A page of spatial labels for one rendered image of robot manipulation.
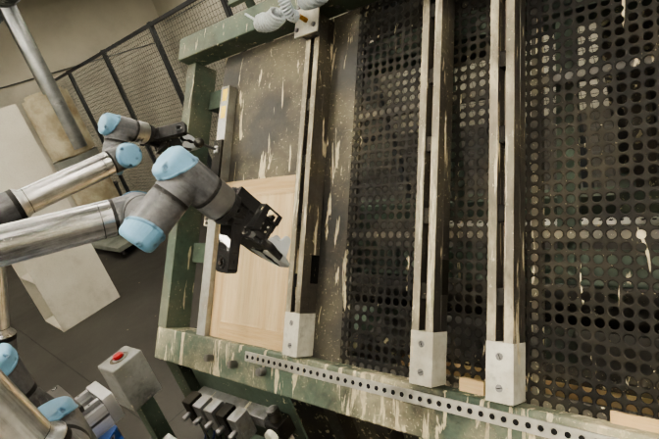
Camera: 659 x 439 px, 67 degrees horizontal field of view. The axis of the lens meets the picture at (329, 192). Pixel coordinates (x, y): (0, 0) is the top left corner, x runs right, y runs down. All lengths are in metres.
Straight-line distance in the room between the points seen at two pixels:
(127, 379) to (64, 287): 3.41
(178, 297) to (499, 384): 1.34
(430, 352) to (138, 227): 0.72
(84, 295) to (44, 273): 0.42
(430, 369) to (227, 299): 0.86
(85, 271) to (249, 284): 3.74
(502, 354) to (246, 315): 0.91
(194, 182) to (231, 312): 0.95
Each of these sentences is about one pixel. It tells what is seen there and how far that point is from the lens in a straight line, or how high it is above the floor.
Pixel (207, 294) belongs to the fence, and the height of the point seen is 1.02.
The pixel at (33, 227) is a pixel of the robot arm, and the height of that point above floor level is 1.60.
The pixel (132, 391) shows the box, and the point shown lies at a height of 0.82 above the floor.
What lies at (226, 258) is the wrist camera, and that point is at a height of 1.41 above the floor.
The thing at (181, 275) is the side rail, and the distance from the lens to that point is 2.12.
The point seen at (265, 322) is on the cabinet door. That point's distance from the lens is 1.70.
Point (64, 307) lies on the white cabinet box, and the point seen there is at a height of 0.21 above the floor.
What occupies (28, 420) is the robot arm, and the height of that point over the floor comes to 1.34.
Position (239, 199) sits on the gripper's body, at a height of 1.50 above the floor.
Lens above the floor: 1.75
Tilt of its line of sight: 17 degrees down
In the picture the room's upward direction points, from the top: 20 degrees counter-clockwise
